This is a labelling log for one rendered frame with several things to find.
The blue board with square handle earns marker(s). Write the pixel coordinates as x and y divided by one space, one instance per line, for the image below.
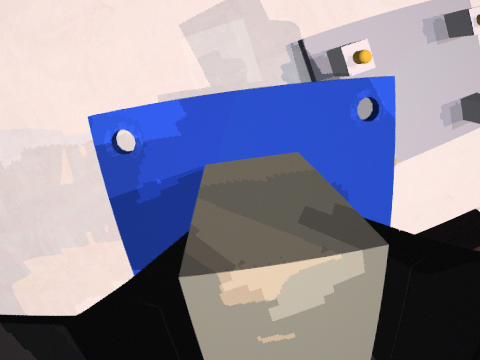
274 185

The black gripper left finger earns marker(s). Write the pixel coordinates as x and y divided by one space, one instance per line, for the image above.
144 319

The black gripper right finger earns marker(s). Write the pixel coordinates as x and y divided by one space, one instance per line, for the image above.
430 309

